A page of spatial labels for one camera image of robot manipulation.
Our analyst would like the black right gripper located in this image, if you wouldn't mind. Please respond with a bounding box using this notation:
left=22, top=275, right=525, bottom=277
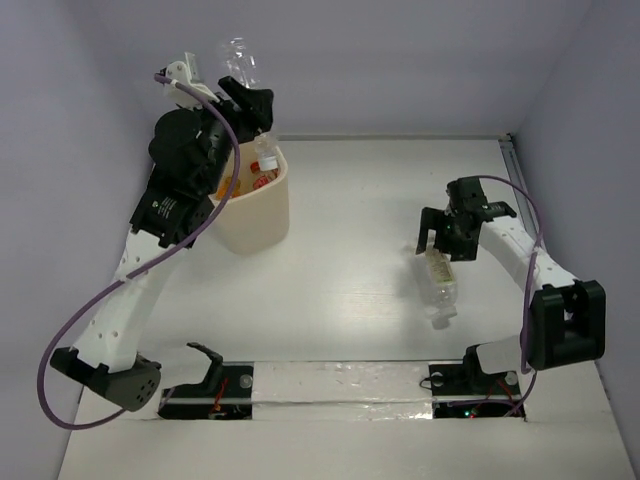
left=416, top=206, right=478, bottom=262

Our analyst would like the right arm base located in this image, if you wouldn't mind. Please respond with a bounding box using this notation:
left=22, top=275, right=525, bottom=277
left=419, top=346, right=525, bottom=420

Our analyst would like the aluminium table edge rail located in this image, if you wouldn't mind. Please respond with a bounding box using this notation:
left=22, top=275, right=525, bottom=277
left=498, top=134, right=539, bottom=237

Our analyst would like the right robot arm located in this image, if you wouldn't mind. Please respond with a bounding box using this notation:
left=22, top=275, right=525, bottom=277
left=416, top=176, right=606, bottom=392

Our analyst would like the silver tape strip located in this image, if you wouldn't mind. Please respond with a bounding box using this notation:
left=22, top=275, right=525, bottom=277
left=251, top=361, right=433, bottom=422

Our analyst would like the clear bottle white cap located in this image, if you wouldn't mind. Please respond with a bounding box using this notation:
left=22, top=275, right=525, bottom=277
left=219, top=37, right=279, bottom=173

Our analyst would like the orange juice bottle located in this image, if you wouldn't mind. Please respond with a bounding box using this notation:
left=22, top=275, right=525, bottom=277
left=215, top=176, right=241, bottom=200

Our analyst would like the cream plastic bin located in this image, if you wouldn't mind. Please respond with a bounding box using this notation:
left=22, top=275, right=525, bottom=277
left=208, top=142, right=290, bottom=255

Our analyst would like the red label cola bottle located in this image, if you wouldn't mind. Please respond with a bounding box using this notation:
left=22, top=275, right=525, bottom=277
left=250, top=161, right=279, bottom=190

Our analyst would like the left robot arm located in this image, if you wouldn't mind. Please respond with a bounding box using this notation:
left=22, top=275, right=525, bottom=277
left=39, top=74, right=274, bottom=412

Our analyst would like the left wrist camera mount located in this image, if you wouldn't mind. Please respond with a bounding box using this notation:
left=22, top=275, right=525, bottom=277
left=154, top=52, right=220, bottom=110

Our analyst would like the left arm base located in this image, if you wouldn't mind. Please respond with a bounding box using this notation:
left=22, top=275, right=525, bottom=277
left=157, top=342, right=254, bottom=421

